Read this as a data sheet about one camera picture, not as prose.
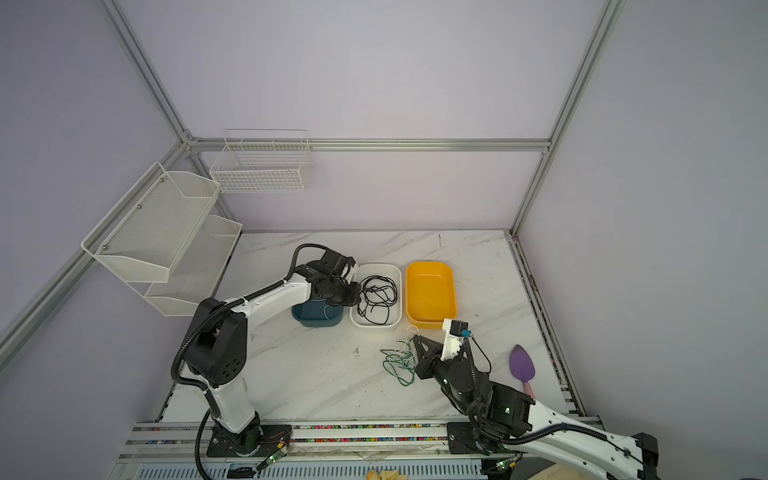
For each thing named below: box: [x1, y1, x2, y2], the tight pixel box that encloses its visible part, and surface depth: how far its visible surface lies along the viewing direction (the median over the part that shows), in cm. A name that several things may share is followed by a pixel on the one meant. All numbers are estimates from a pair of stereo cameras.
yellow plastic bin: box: [406, 262, 458, 329], surface depth 102 cm
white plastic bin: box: [350, 264, 403, 328], surface depth 98 cm
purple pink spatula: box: [509, 344, 535, 398], surface depth 88 cm
